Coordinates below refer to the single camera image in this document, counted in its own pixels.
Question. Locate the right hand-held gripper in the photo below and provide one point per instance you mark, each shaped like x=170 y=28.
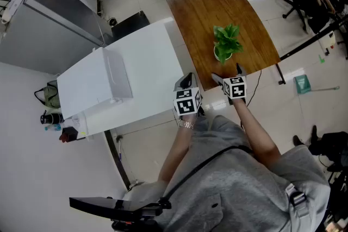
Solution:
x=235 y=88

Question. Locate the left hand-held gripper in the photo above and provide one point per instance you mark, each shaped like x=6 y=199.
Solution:
x=187 y=105

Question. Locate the green plant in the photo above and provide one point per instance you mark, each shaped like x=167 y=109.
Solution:
x=226 y=40

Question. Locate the person's right forearm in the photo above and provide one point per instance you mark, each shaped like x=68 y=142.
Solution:
x=255 y=135

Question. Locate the person's left forearm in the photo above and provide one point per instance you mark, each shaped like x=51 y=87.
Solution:
x=176 y=149

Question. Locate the white cabinet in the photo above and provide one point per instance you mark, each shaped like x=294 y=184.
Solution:
x=152 y=62

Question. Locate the silver wristwatch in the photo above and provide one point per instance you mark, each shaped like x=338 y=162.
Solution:
x=186 y=124

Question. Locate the brown wooden table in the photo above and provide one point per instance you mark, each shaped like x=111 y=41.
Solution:
x=214 y=2

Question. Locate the green dustpan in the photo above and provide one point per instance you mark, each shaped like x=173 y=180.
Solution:
x=303 y=84

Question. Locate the black stand bar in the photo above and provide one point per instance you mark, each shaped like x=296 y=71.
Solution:
x=312 y=39

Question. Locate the black office chair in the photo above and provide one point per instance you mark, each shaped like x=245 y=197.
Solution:
x=299 y=8

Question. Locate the black shoes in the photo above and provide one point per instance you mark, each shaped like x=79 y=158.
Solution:
x=304 y=138

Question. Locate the white control box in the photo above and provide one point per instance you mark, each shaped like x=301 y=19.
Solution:
x=328 y=40

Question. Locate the person's grey shirt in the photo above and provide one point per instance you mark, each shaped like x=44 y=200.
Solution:
x=239 y=187

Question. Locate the black bag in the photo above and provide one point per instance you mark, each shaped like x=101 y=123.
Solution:
x=333 y=145

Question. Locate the red and black box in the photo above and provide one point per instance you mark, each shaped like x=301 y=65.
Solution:
x=68 y=134

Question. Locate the green bag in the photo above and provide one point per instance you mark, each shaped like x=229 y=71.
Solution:
x=51 y=95

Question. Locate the black flask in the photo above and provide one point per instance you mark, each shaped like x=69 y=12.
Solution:
x=51 y=118

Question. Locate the clear water bottle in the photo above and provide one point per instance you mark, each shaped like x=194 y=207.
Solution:
x=53 y=127

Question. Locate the black chest-mounted device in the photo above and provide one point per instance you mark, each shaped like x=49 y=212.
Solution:
x=114 y=207

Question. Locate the grey refrigerator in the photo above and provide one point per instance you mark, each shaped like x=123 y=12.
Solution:
x=49 y=24

